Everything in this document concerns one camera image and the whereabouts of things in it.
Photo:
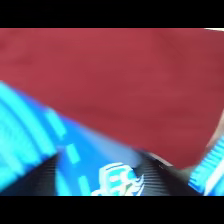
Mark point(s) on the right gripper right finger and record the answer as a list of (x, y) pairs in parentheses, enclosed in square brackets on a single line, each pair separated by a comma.
[(160, 181)]

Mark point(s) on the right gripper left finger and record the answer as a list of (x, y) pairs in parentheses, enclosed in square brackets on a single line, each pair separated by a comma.
[(36, 180)]

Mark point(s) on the red T-shirt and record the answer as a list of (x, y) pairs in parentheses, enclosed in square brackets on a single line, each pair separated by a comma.
[(116, 83)]

